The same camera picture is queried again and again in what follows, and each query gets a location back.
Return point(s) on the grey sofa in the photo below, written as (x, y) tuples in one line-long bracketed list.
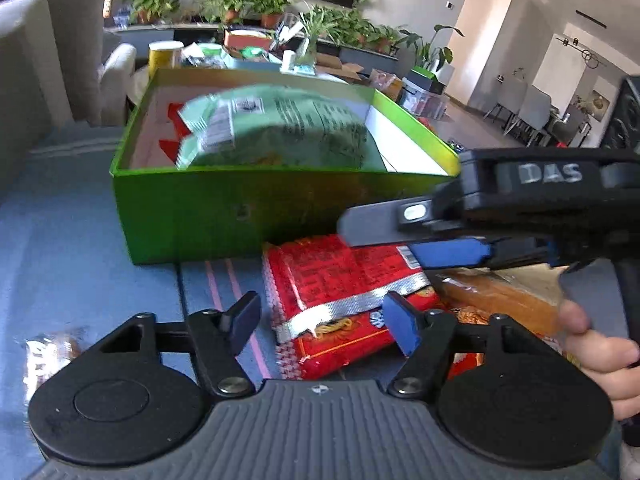
[(30, 60)]

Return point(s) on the dark dining chair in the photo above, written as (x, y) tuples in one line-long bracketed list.
[(567, 127)]

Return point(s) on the white bottle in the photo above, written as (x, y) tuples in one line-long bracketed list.
[(288, 60)]

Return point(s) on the red noodle packet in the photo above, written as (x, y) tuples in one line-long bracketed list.
[(325, 270)]

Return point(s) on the spider plant in glass vase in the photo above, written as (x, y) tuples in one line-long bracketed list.
[(312, 30)]

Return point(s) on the orange cardboard box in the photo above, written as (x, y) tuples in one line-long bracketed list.
[(245, 40)]

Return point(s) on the green carton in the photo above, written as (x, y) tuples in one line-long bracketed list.
[(425, 73)]

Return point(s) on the clear-wrapped bread packet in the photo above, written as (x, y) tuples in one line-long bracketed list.
[(500, 295)]

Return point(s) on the black speaker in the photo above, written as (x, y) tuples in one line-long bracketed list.
[(625, 110)]

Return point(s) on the yellow cup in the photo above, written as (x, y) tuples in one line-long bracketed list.
[(165, 57)]

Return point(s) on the large-leaf potted plant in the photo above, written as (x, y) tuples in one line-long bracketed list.
[(430, 50)]

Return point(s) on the potted green plant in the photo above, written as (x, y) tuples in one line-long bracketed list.
[(150, 2), (272, 7), (235, 5), (382, 37), (352, 25)]

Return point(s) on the person's right hand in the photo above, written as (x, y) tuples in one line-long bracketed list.
[(605, 360)]

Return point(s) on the blue striped blanket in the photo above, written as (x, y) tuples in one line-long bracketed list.
[(75, 260)]

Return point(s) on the red flat packet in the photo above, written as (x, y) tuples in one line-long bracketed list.
[(172, 147)]

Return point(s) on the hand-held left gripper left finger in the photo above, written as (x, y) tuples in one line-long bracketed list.
[(245, 320)]

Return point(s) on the red patterned snack packet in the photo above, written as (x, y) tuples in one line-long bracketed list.
[(467, 317)]

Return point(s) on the open cardboard box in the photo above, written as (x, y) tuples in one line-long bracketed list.
[(340, 65)]

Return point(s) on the grey dining chair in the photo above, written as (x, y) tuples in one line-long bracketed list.
[(510, 95), (537, 105)]

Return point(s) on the green cardboard box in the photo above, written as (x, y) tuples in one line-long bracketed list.
[(200, 210)]

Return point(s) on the green snack packet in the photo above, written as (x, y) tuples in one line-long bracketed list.
[(300, 130)]

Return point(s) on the small clear pastry packet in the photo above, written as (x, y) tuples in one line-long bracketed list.
[(50, 355)]

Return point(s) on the clear plastic storage bin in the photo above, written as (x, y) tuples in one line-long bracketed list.
[(425, 105)]

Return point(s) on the framed wall picture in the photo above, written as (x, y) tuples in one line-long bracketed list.
[(600, 102)]

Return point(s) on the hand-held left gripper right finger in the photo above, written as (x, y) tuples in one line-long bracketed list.
[(402, 322)]

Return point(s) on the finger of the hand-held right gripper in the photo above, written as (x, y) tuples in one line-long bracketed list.
[(450, 253), (375, 225)]

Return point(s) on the green white packet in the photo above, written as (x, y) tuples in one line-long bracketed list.
[(202, 55)]

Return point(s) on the dark television console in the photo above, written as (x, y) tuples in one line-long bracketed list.
[(200, 35)]

